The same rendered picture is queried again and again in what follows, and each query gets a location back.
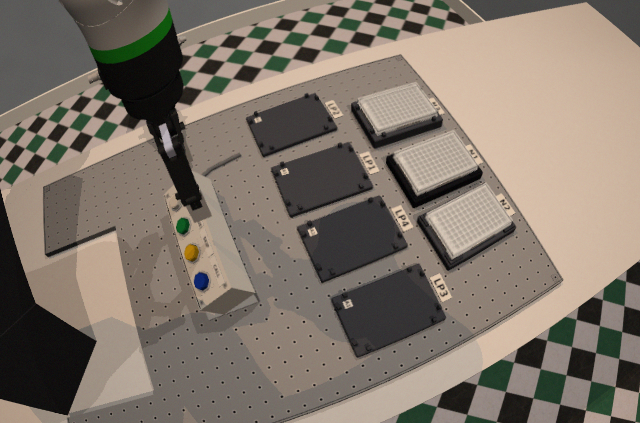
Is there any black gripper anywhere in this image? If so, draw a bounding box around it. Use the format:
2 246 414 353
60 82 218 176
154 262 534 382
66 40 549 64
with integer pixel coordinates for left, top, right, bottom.
121 71 212 223

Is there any white label reading n1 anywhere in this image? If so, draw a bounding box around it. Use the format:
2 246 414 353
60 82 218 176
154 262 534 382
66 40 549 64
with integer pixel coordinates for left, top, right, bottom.
466 145 483 164

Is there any white label reading lp4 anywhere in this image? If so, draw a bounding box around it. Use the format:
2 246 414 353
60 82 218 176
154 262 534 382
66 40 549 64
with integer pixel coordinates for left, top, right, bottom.
391 205 413 232

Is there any white label reading lp1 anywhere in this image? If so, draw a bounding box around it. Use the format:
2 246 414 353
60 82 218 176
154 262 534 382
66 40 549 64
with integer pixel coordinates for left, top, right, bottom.
359 152 380 175

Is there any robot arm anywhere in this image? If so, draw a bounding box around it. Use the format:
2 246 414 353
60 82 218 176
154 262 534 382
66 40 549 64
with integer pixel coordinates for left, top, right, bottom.
59 0 187 100

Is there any white label reading lp3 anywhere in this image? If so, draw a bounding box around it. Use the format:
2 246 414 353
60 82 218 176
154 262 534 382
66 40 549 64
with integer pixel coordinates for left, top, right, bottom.
430 273 452 302

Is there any white button panel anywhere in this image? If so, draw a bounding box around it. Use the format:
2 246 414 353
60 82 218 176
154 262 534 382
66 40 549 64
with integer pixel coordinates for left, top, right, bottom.
164 152 260 321

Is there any white n2 label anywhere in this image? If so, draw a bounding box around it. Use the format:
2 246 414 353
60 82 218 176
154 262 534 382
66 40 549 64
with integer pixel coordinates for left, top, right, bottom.
497 193 515 216

